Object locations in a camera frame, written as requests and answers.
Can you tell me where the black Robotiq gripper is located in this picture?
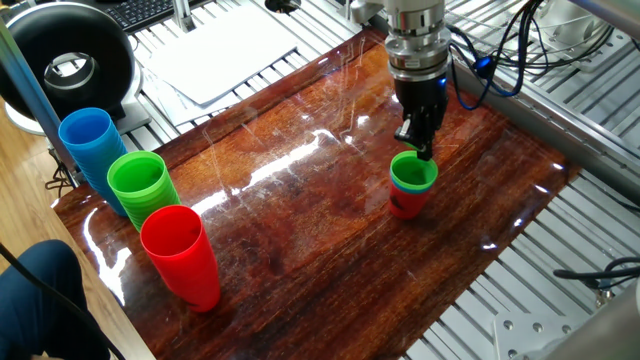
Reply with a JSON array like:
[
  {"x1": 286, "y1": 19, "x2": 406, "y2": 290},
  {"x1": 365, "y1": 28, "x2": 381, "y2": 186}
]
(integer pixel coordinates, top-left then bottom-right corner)
[{"x1": 393, "y1": 74, "x2": 450, "y2": 163}]

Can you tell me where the single green plastic cup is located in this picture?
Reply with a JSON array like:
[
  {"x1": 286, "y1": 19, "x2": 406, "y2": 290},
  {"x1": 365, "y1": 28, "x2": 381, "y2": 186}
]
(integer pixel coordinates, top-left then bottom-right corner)
[{"x1": 389, "y1": 150, "x2": 440, "y2": 194}]

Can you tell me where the single blue plastic cup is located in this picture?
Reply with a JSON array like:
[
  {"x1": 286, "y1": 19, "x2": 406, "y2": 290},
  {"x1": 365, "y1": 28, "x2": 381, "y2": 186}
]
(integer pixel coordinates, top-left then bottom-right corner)
[{"x1": 390, "y1": 178, "x2": 434, "y2": 197}]

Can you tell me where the single red plastic cup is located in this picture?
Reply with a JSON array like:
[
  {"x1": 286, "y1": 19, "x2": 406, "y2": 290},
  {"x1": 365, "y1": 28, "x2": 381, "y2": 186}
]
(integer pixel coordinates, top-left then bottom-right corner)
[{"x1": 388, "y1": 185, "x2": 433, "y2": 221}]

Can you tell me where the wood grain table mat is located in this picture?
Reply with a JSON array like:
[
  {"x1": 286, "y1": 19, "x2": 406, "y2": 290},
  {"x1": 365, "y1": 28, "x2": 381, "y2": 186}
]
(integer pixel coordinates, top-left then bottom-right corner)
[{"x1": 49, "y1": 27, "x2": 584, "y2": 360}]

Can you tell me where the white paper sheet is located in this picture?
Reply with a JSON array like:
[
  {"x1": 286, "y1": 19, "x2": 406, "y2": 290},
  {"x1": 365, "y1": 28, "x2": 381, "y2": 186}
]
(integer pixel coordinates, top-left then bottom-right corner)
[{"x1": 143, "y1": 3, "x2": 301, "y2": 107}]

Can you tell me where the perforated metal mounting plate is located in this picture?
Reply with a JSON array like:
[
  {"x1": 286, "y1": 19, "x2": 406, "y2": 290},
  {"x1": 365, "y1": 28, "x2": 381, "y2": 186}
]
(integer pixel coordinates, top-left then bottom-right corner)
[{"x1": 491, "y1": 308, "x2": 594, "y2": 360}]

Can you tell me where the stack of red cups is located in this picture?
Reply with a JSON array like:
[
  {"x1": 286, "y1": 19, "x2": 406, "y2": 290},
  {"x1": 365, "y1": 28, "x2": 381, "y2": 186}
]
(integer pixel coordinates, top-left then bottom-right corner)
[{"x1": 139, "y1": 204, "x2": 222, "y2": 314}]

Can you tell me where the stack of green cups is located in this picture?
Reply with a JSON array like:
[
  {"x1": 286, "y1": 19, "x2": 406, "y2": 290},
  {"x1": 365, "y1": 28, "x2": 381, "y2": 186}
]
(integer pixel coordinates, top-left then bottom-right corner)
[{"x1": 106, "y1": 150, "x2": 183, "y2": 233}]

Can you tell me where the black computer keyboard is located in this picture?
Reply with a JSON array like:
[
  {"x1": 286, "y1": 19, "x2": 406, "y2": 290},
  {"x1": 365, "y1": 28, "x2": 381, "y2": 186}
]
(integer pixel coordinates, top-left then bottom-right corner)
[{"x1": 101, "y1": 0, "x2": 214, "y2": 34}]

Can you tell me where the stack of blue cups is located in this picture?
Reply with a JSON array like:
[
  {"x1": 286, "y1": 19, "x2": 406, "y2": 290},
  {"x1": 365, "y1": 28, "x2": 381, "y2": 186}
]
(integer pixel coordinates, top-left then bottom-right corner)
[{"x1": 57, "y1": 106, "x2": 131, "y2": 218}]

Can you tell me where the person leg in blue trousers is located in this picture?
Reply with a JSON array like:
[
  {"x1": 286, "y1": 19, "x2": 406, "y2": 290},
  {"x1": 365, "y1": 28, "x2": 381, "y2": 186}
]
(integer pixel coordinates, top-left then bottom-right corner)
[{"x1": 0, "y1": 239, "x2": 112, "y2": 360}]

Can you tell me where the blue cable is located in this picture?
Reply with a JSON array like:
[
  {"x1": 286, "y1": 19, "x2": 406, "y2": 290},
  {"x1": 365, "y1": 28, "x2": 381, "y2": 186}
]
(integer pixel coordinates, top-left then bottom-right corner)
[{"x1": 452, "y1": 54, "x2": 524, "y2": 112}]

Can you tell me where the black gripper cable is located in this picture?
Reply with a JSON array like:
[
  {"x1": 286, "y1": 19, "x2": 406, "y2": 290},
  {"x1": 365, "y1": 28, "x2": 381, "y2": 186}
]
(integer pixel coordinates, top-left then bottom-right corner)
[{"x1": 447, "y1": 0, "x2": 617, "y2": 99}]

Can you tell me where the black cable on slotted table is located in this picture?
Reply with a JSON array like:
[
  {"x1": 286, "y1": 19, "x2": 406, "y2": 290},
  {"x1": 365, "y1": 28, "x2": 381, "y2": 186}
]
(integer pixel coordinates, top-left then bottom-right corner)
[{"x1": 552, "y1": 256, "x2": 640, "y2": 292}]

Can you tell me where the upright aluminium post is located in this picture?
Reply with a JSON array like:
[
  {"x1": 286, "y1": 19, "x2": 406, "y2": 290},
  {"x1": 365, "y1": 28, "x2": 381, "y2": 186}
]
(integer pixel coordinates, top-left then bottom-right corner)
[{"x1": 171, "y1": 0, "x2": 197, "y2": 34}]

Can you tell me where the thin black cable over leg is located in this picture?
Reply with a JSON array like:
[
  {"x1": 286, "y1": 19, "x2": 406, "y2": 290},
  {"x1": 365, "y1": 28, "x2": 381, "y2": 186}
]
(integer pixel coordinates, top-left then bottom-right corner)
[{"x1": 0, "y1": 242, "x2": 127, "y2": 360}]

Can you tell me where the black ring shaped device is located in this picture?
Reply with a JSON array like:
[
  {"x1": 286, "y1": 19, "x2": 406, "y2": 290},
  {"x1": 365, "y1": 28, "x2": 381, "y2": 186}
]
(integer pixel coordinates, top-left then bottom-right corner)
[{"x1": 0, "y1": 1, "x2": 153, "y2": 137}]

